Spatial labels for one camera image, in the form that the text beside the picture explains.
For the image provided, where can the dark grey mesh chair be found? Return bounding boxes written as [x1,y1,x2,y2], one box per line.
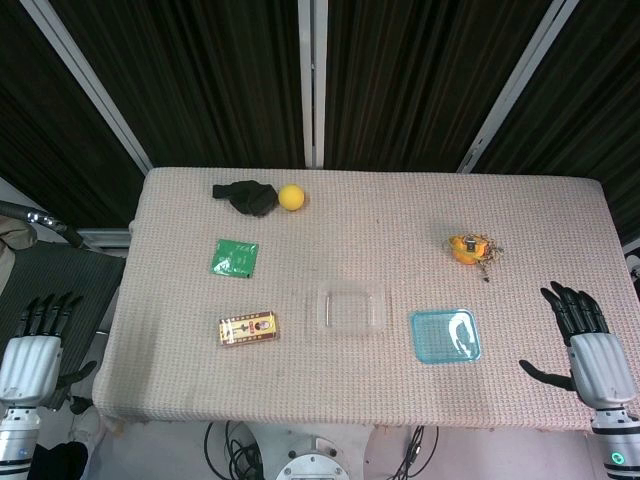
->
[0,243,127,374]

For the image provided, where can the clear blue-rimmed plastic container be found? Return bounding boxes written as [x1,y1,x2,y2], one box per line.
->
[410,308,483,365]

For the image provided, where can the grey round robot base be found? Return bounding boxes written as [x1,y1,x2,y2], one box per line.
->
[274,434,349,480]

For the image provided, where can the yellow ball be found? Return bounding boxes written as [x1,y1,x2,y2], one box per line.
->
[278,183,306,213]

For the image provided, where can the black cable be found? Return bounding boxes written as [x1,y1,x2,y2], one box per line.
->
[394,424,441,480]
[203,420,269,480]

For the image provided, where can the yellow and red box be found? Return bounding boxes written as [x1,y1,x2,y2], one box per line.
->
[217,310,281,349]

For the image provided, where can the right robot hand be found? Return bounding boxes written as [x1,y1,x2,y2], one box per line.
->
[518,280,639,412]

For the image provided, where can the orange toy with keychain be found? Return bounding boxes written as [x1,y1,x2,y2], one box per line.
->
[441,232,505,284]

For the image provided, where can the clear plastic tray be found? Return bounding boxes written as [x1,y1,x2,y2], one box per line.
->
[305,279,392,332]

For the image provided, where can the black and silver rod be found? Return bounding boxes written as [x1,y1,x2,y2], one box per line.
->
[0,199,85,249]

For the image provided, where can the green tea sachet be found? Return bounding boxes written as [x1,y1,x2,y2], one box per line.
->
[209,238,260,279]

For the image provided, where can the pink waffle-weave tablecloth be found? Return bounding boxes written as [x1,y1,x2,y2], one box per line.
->
[92,166,640,435]

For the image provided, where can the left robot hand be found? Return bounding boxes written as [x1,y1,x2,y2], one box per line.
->
[0,292,99,411]

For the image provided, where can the white metal frame post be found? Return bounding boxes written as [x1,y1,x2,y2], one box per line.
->
[297,0,329,169]
[457,0,581,175]
[19,0,152,175]

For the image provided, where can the black curtain backdrop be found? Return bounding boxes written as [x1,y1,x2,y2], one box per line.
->
[0,0,640,244]

